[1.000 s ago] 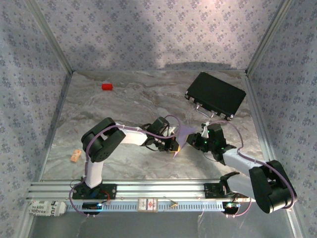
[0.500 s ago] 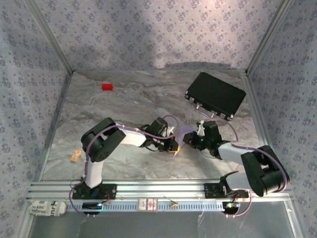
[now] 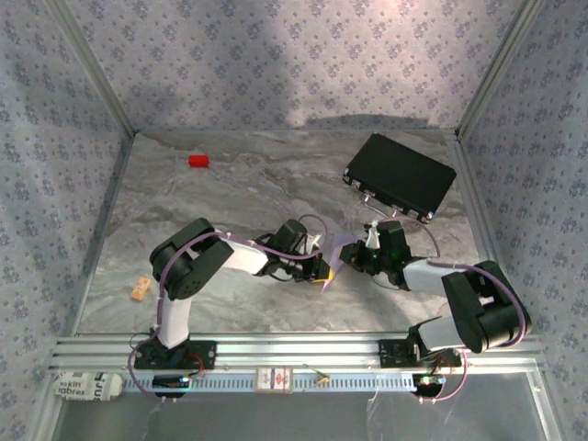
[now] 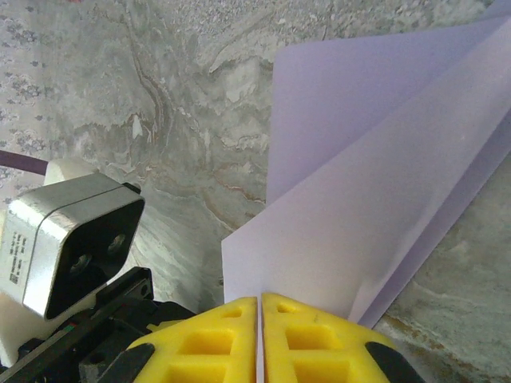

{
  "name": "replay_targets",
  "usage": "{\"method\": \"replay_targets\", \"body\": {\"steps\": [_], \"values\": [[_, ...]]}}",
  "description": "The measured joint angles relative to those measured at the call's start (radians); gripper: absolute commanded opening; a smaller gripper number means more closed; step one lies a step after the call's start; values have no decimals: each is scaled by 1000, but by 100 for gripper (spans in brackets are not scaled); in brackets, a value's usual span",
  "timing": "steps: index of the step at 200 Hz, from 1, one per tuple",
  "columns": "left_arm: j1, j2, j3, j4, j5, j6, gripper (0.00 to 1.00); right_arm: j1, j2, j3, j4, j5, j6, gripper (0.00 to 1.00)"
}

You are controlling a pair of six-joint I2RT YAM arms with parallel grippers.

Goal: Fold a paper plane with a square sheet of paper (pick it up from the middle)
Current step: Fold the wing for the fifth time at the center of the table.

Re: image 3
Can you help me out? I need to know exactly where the lavender square paper sheet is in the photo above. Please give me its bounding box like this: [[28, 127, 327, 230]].
[[320, 232, 358, 295]]

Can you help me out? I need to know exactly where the aluminium mounting beam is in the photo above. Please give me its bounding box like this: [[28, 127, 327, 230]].
[[49, 334, 547, 372]]

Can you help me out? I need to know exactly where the small brass clip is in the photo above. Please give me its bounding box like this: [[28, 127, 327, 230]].
[[302, 365, 331, 391]]

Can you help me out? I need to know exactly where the small printed label card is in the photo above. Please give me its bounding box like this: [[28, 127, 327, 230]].
[[254, 366, 295, 395]]

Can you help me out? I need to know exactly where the small orange packet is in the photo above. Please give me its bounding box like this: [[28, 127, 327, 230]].
[[130, 277, 153, 303]]

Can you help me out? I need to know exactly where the printed white paper roll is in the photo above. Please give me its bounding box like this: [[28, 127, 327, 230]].
[[51, 370, 124, 403]]

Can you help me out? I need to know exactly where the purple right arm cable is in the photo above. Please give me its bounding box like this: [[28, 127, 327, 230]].
[[367, 214, 527, 405]]

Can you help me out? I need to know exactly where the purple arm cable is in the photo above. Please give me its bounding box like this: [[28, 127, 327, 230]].
[[127, 214, 340, 405], [367, 214, 527, 405]]

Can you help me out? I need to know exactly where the black briefcase with silver handle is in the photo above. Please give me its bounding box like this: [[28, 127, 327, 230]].
[[342, 132, 458, 225]]

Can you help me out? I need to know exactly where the aluminium side rail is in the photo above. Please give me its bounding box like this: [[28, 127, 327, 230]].
[[68, 132, 139, 336], [447, 130, 525, 336]]

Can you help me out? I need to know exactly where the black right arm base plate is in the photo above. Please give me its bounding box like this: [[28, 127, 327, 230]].
[[379, 338, 463, 368]]

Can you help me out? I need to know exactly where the white slotted cable duct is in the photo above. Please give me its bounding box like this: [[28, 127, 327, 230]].
[[121, 370, 422, 394]]

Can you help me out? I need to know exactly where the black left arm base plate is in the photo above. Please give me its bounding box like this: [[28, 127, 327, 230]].
[[133, 339, 218, 370]]

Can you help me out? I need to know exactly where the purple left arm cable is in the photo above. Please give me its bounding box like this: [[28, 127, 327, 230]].
[[127, 214, 340, 405]]

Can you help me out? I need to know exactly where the aluminium frame post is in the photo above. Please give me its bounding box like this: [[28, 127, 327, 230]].
[[454, 0, 550, 141]]

